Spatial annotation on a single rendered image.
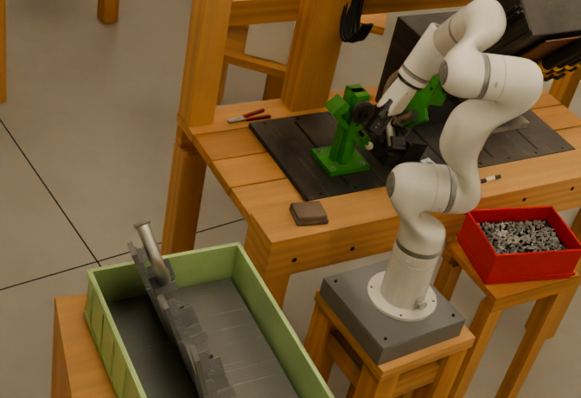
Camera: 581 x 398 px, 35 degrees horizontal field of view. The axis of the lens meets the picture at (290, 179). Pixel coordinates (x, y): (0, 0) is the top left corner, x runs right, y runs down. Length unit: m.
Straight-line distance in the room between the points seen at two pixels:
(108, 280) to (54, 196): 1.73
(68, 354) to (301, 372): 0.58
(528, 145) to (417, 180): 1.17
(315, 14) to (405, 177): 0.93
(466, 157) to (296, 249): 0.71
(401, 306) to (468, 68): 0.76
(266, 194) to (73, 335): 0.75
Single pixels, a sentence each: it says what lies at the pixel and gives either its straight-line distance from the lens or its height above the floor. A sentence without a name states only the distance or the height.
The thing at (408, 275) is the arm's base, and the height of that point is 1.04.
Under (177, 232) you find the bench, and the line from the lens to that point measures 3.31.
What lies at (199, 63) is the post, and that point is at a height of 1.12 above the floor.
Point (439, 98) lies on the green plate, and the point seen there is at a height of 1.13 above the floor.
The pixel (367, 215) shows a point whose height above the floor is 0.90.
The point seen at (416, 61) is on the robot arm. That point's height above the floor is 1.46.
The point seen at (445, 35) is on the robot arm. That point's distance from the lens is 2.24.
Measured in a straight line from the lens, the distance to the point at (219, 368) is 2.19.
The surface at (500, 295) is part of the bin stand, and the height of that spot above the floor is 0.80.
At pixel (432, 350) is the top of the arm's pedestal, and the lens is 2.51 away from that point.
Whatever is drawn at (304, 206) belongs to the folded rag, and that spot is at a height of 0.93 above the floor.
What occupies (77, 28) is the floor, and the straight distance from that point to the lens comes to 5.32.
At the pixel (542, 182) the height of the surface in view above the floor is 0.90.
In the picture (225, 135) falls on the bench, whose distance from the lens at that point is 3.01.
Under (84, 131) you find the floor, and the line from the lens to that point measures 4.49.
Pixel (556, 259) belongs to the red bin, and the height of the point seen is 0.89.
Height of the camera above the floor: 2.58
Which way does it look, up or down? 36 degrees down
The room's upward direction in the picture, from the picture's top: 13 degrees clockwise
